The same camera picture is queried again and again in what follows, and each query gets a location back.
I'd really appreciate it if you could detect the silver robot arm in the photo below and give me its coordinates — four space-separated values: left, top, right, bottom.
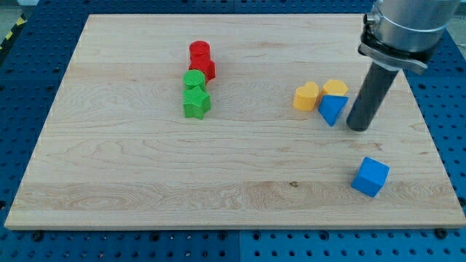
358 0 460 75

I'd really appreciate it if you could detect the wooden board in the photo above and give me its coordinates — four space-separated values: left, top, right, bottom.
5 15 465 230

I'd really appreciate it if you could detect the green star block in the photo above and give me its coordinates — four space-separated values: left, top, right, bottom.
183 86 211 119

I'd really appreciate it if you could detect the green cylinder block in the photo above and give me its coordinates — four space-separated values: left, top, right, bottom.
183 69 206 91

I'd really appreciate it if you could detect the red star block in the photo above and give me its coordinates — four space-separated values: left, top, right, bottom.
189 57 216 83

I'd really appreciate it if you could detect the yellow heart block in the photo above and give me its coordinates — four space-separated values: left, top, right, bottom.
293 82 320 111

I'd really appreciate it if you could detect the red cylinder block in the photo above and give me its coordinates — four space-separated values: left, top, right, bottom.
189 40 210 59

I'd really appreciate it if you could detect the blue triangle block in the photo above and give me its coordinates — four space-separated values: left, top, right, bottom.
318 95 349 127

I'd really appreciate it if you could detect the yellow pentagon block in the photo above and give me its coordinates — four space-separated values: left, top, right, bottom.
321 79 349 96

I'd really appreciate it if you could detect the blue cube block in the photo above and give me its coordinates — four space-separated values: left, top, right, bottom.
351 157 390 197

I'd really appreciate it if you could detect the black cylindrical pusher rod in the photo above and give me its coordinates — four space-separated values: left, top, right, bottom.
347 62 399 132

